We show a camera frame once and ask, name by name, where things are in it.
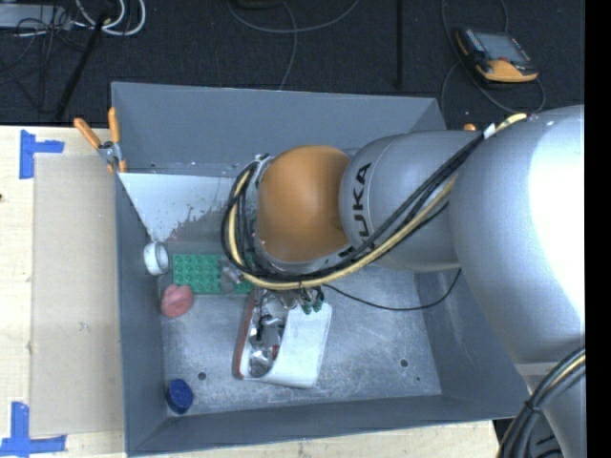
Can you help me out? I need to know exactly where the red-brown flat block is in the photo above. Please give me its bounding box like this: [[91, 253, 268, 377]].
[[231, 292, 258, 381]]

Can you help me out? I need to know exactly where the blue round cap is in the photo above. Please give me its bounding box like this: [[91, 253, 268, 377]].
[[164, 378, 195, 416]]

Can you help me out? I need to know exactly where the green studded flat block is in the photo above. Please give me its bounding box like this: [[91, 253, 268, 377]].
[[171, 253, 255, 297]]

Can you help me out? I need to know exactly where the pink toy food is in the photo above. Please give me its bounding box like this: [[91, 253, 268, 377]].
[[159, 283, 195, 319]]

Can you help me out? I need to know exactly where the grey metal bin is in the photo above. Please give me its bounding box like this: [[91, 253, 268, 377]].
[[110, 81, 532, 457]]

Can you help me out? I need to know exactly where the pale flat board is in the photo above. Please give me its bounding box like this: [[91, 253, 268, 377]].
[[29, 153, 126, 439]]

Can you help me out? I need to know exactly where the white ring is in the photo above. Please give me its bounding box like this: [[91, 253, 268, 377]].
[[143, 240, 171, 277]]

